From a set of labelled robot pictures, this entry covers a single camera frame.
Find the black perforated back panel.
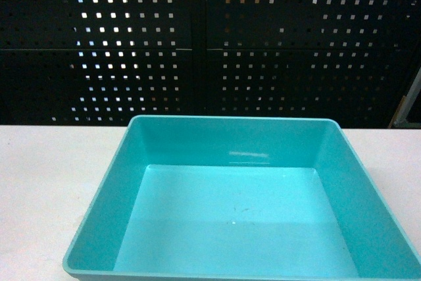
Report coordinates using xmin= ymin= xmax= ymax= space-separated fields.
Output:
xmin=1 ymin=0 xmax=420 ymax=128

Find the teal plastic tray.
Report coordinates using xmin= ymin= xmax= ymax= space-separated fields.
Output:
xmin=62 ymin=115 xmax=420 ymax=280

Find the aluminium frame post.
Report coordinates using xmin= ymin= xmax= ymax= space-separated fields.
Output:
xmin=388 ymin=69 xmax=420 ymax=129

